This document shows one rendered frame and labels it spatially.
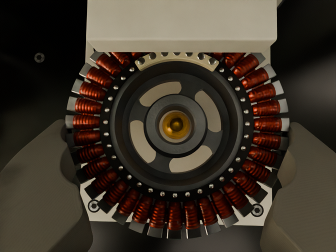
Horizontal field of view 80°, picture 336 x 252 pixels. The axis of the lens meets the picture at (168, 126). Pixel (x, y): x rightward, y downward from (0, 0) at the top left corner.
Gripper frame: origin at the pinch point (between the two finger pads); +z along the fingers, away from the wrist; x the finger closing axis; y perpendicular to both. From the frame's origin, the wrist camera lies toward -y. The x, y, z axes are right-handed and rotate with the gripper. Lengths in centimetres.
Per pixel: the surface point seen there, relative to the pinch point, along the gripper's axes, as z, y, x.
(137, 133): 2.9, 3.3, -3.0
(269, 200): -0.1, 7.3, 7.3
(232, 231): -0.8, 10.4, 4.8
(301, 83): 6.4, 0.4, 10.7
